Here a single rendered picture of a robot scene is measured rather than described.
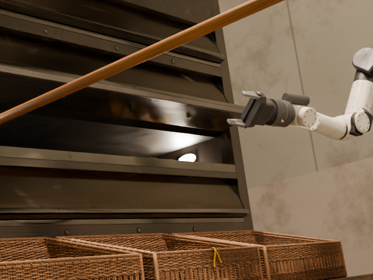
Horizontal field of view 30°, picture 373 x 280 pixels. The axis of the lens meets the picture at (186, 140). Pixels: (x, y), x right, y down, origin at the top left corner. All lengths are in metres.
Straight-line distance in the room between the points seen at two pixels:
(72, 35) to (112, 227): 0.78
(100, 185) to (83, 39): 0.60
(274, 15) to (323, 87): 0.71
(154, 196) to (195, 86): 0.66
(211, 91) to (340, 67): 1.61
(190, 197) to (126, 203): 0.41
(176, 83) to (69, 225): 0.96
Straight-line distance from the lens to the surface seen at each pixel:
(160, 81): 3.14
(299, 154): 4.95
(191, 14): 3.49
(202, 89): 3.36
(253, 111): 2.20
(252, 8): 1.55
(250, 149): 5.21
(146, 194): 2.90
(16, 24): 2.70
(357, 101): 2.56
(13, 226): 2.45
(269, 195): 5.07
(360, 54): 2.67
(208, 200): 3.18
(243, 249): 2.50
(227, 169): 3.35
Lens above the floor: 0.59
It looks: 13 degrees up
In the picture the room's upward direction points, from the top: 8 degrees counter-clockwise
